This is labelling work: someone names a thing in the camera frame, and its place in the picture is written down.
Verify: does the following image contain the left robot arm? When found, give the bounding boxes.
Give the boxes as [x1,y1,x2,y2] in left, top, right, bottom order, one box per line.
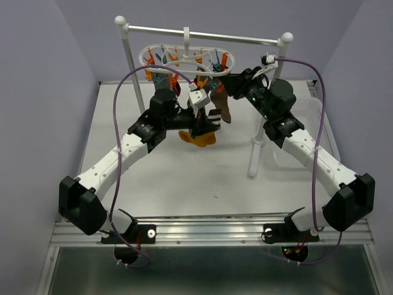
[58,89,221,235]

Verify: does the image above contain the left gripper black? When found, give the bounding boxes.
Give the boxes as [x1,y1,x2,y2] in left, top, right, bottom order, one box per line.
[163,104,217,139]

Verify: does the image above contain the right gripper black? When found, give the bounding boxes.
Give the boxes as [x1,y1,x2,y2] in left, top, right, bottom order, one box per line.
[219,65,274,121]

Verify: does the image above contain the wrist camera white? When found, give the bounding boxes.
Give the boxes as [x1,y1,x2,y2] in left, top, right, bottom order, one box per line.
[254,53,278,77]
[188,88,211,111]

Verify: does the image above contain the teal clothespin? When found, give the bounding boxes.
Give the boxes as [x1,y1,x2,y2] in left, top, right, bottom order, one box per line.
[211,61,222,73]

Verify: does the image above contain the aluminium rail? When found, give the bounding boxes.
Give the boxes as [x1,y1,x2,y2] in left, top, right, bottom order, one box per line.
[52,218,377,246]

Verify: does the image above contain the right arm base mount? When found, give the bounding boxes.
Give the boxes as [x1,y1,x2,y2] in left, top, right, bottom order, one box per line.
[261,223,320,245]

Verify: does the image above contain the white clothes rack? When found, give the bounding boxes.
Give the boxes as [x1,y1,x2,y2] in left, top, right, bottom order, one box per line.
[114,15,294,178]

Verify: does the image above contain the yellow sock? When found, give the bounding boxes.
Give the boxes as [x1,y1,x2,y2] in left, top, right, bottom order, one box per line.
[178,130,195,144]
[192,109,222,149]

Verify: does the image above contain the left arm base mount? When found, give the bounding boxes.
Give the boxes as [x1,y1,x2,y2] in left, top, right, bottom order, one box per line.
[101,209,157,245]

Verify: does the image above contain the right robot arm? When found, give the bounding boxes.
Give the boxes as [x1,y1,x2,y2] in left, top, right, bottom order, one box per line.
[220,68,375,240]

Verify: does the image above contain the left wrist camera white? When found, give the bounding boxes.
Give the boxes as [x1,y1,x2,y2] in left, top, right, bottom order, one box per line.
[188,88,211,111]

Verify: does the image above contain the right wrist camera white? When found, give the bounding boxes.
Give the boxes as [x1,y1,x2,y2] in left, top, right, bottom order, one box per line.
[254,53,278,77]

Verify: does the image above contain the beige striped sock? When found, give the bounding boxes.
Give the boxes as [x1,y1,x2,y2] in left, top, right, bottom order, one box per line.
[210,91,232,124]

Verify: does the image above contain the white plastic basket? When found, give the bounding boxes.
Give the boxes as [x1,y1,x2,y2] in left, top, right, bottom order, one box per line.
[271,98,340,168]

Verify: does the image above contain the white round clip hanger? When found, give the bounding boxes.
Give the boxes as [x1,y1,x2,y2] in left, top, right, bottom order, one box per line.
[138,36,235,77]

